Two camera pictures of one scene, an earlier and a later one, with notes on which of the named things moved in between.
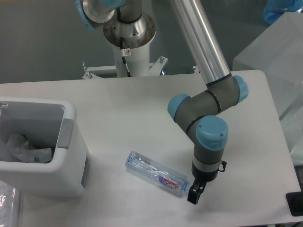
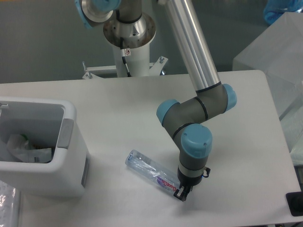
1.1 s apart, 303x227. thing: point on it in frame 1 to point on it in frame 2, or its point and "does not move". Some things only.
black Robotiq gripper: [201, 179] to [181, 193]
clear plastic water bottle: [161, 176] does not move
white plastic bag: [17, 144] does not move
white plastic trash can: [47, 123] does not move
